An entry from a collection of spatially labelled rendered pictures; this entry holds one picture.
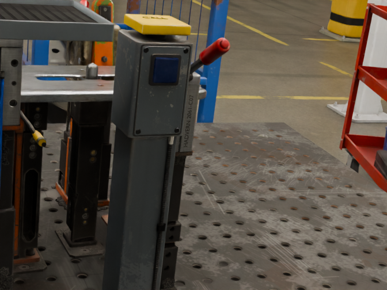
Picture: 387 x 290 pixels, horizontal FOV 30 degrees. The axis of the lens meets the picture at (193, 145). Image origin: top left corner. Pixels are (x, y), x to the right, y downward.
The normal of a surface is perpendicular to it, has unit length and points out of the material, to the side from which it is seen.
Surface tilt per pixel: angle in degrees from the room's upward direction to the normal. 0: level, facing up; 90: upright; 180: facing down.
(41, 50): 90
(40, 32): 90
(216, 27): 90
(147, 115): 90
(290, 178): 0
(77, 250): 0
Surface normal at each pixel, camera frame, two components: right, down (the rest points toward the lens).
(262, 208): 0.11, -0.94
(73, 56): -0.90, 0.04
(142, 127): 0.43, 0.34
